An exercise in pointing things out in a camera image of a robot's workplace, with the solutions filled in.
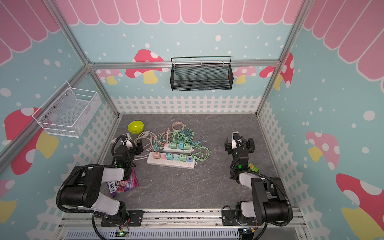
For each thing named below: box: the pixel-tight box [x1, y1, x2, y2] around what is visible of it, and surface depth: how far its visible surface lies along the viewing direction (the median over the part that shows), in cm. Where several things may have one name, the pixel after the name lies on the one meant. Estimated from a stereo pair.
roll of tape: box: [171, 121, 184, 132], surface depth 115 cm
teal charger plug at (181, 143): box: [179, 140, 184, 150], surface depth 96 cm
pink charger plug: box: [152, 151, 161, 160], surface depth 91 cm
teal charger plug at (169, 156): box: [166, 153, 174, 161], surface depth 91 cm
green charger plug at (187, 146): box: [184, 143, 191, 151], surface depth 96 cm
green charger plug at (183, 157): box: [179, 153, 187, 162], surface depth 91 cm
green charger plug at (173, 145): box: [170, 142, 178, 150], surface depth 96 cm
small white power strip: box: [163, 141, 194, 153], surface depth 98 cm
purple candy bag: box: [106, 167, 140, 198], surface depth 85 cm
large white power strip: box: [146, 152, 197, 169], surface depth 94 cm
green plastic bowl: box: [127, 120, 144, 135], surface depth 111 cm
